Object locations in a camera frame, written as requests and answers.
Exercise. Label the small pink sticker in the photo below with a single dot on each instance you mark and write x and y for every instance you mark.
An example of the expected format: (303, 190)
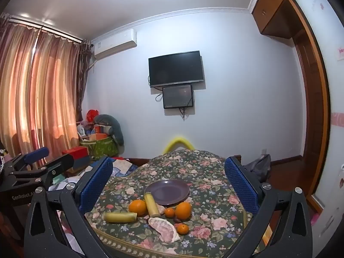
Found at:
(341, 53)

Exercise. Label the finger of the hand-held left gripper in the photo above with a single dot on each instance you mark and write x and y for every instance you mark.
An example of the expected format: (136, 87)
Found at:
(36, 154)
(57, 165)

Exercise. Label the red flat box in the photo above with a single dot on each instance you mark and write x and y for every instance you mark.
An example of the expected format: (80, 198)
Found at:
(76, 151)

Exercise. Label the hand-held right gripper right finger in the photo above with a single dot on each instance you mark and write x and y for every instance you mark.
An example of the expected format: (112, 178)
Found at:
(240, 185)

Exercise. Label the floral blanket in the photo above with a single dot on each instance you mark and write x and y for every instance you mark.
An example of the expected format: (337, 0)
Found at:
(204, 172)

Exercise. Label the wooden overhead cabinet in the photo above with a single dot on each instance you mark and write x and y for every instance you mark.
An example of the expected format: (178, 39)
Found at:
(268, 8)

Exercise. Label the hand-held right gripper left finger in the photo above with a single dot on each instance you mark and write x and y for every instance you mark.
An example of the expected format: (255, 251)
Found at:
(95, 185)

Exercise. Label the blue patchwork quilt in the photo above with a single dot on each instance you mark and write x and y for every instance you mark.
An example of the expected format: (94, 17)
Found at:
(123, 166)

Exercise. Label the red bag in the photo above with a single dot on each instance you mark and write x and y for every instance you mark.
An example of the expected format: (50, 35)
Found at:
(92, 115)

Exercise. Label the small black wall monitor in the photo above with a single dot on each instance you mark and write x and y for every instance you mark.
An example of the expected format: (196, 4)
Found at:
(178, 96)

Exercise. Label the grey plush toy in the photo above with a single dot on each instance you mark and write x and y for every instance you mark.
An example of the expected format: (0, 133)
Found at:
(113, 125)

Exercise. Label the orange gift box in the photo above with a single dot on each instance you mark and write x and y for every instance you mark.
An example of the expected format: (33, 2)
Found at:
(98, 136)

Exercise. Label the purple plate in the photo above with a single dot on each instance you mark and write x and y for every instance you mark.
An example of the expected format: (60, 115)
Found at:
(169, 192)

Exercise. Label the large orange with sticker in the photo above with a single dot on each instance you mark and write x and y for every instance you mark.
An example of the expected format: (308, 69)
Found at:
(183, 210)

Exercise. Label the orange striped curtain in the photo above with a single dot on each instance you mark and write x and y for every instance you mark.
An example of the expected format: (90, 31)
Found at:
(40, 86)

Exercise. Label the black wall television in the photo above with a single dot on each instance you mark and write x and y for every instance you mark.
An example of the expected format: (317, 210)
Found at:
(176, 68)

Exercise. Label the sugarcane piece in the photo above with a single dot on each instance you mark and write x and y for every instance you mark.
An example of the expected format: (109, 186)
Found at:
(120, 217)
(151, 204)

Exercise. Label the grey bag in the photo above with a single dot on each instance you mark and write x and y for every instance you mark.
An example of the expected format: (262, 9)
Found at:
(259, 166)

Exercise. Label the white air conditioner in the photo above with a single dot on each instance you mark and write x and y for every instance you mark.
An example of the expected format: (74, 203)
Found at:
(115, 44)

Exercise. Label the wooden door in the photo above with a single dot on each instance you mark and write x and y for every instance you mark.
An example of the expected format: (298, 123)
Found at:
(306, 86)

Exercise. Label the small mandarin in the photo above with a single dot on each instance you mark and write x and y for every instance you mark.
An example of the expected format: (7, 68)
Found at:
(169, 212)
(183, 229)

